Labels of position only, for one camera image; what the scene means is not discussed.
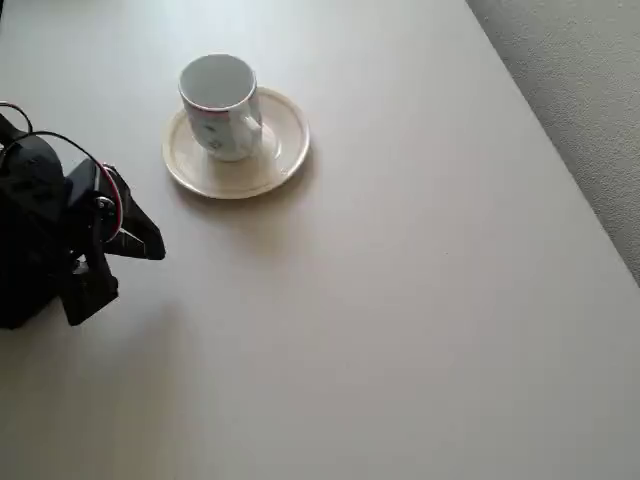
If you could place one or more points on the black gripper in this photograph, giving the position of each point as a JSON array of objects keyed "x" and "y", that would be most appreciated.
[{"x": 131, "y": 231}]

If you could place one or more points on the white ceramic mug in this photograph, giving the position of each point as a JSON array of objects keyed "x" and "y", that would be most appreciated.
[{"x": 220, "y": 110}]

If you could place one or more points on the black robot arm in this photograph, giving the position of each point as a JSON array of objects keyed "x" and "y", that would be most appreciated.
[{"x": 27, "y": 225}]

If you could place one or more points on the white ceramic saucer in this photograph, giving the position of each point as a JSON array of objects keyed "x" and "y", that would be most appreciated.
[{"x": 280, "y": 145}]

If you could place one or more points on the black perforated camera mount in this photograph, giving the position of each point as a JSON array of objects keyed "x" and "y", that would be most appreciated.
[{"x": 90, "y": 292}]

